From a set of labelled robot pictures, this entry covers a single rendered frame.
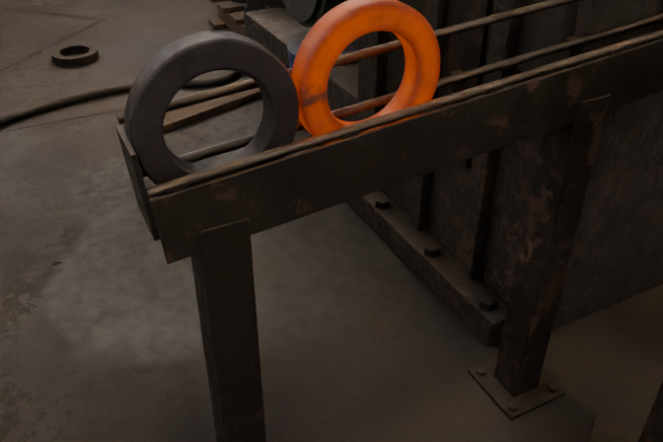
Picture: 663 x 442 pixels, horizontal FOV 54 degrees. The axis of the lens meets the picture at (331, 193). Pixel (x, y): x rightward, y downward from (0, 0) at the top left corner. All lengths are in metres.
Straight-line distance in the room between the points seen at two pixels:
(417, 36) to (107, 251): 1.13
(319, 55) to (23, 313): 1.06
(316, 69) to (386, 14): 0.10
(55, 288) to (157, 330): 0.29
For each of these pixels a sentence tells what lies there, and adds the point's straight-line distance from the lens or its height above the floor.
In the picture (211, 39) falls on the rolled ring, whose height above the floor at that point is 0.77.
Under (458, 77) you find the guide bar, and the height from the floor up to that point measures 0.65.
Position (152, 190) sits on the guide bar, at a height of 0.63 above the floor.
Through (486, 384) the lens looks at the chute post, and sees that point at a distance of 1.34.
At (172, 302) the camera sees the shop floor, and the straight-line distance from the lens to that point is 1.52.
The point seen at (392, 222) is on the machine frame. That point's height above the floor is 0.07.
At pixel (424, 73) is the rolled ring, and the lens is 0.81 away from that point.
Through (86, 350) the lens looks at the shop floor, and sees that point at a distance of 1.46.
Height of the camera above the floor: 0.99
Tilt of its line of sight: 32 degrees down
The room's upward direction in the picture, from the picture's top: straight up
